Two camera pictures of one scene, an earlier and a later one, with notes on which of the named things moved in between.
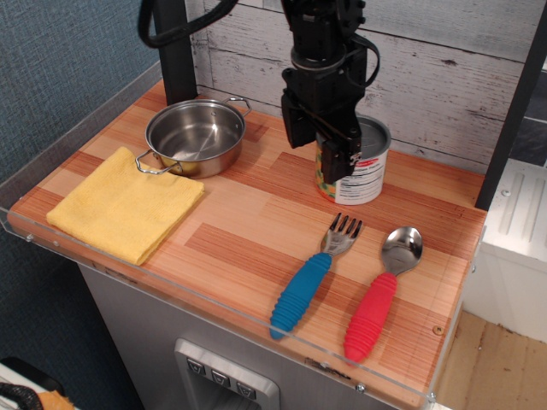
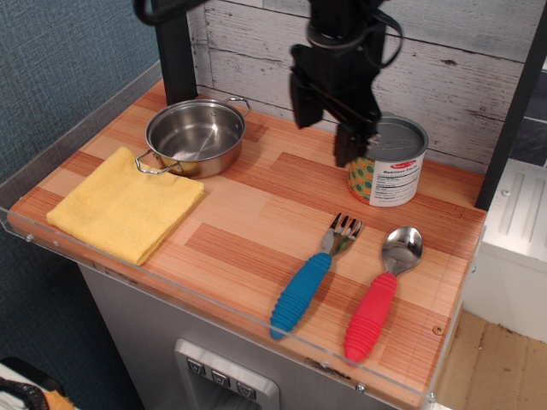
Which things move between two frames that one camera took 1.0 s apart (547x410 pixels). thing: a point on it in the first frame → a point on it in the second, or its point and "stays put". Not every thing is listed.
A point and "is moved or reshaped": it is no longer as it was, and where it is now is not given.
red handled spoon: (402, 247) stays put
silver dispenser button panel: (210, 379) stays put
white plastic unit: (507, 278) stays put
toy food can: (364, 186) is moved or reshaped
